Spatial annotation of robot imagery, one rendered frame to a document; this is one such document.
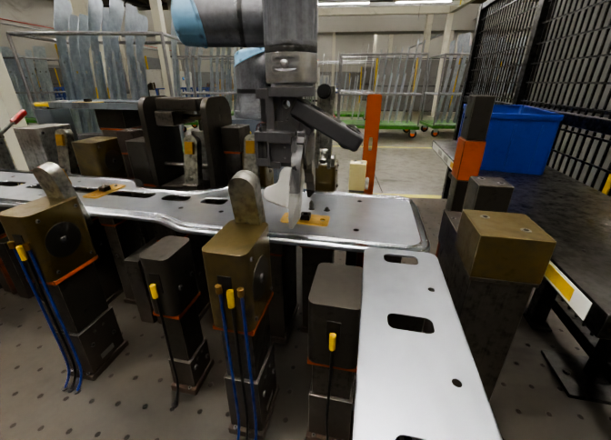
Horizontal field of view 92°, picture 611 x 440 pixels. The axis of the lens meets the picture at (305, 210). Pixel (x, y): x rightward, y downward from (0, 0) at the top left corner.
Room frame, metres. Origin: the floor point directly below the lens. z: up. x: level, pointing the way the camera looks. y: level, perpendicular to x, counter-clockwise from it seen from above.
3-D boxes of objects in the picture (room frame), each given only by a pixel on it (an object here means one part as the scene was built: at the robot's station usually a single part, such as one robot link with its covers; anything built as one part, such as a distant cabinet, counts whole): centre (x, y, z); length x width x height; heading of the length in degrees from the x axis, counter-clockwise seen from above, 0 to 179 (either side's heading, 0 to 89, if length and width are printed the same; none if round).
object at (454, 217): (0.45, -0.27, 0.85); 0.12 x 0.03 x 0.30; 168
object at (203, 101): (0.80, 0.30, 0.94); 0.18 x 0.13 x 0.49; 78
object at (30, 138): (0.86, 0.73, 0.90); 0.13 x 0.08 x 0.41; 168
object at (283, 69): (0.47, 0.02, 1.24); 0.08 x 0.08 x 0.05
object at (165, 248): (0.38, 0.22, 0.84); 0.10 x 0.05 x 0.29; 168
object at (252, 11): (0.57, 0.04, 1.31); 0.11 x 0.11 x 0.08; 3
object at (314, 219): (0.47, 0.00, 1.01); 0.08 x 0.04 x 0.01; 78
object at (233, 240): (0.32, 0.09, 0.87); 0.12 x 0.07 x 0.35; 168
